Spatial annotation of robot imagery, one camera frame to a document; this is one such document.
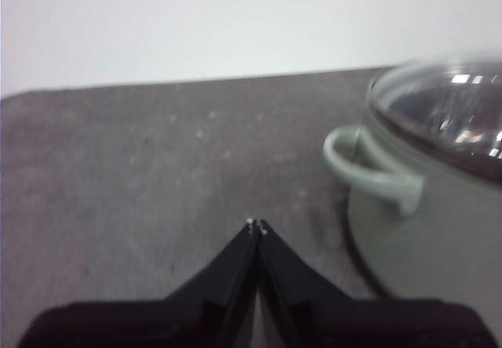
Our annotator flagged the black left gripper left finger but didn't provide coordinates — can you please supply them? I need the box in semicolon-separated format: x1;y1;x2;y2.
17;217;259;348

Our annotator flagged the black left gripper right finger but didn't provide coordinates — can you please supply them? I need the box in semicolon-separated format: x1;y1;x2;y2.
256;218;496;348

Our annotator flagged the glass lid with green knob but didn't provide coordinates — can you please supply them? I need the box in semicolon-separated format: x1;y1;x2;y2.
367;52;502;187

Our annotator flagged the pale green electric steamer pot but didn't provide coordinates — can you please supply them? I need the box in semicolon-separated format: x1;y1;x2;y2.
322;61;502;325

